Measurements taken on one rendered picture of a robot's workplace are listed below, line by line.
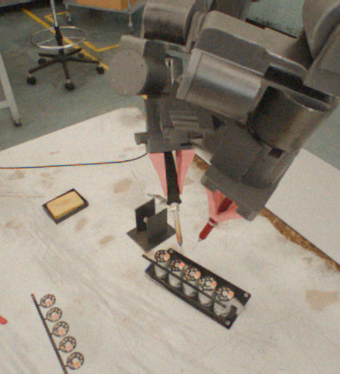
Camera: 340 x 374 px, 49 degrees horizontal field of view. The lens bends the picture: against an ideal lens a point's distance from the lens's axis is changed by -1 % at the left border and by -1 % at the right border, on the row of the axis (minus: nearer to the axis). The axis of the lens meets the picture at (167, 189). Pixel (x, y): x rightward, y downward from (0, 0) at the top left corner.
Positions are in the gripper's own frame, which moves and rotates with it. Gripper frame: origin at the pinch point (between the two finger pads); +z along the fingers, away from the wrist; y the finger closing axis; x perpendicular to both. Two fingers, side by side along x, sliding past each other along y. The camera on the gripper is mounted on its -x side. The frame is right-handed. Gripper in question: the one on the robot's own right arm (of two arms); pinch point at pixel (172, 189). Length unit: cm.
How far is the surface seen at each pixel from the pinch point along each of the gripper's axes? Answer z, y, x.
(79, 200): 4.3, -16.5, 16.4
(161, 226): 8.2, -1.6, 6.6
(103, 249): 11.3, -12.4, 6.9
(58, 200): 4.0, -20.6, 16.9
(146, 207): 4.6, -3.9, 7.4
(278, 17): -77, 142, 278
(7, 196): 3.1, -31.7, 21.6
